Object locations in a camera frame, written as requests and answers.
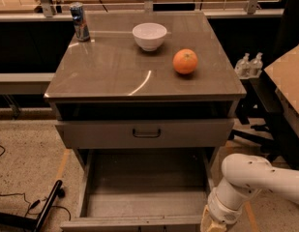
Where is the orange fruit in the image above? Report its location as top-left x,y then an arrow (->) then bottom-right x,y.
172,48 -> 198,74

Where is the grey metal rail bench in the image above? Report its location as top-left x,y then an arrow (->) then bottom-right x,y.
0,73 -> 54,95

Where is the grey top drawer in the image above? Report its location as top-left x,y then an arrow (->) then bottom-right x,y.
56,119 -> 234,149

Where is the blue silver drink can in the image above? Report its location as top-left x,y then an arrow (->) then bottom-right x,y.
70,2 -> 90,42

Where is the grey drawer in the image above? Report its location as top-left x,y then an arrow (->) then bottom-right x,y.
56,119 -> 234,149
61,149 -> 213,232

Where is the black floor cable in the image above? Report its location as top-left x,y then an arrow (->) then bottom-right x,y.
0,132 -> 72,221

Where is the black stand leg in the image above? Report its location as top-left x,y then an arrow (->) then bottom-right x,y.
0,179 -> 66,232

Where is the white ceramic bowl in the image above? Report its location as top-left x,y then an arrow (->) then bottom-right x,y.
132,22 -> 167,51

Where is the clear sanitizer bottle right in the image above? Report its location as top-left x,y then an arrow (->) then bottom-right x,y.
250,52 -> 263,76

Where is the brown wooden table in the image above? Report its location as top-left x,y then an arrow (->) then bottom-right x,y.
264,44 -> 299,137

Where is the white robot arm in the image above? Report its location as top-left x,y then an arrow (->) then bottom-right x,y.
200,154 -> 299,232

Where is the grey drawer cabinet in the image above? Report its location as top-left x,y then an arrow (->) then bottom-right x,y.
44,11 -> 248,157

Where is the black office chair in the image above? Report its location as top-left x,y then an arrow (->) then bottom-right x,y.
229,0 -> 299,169

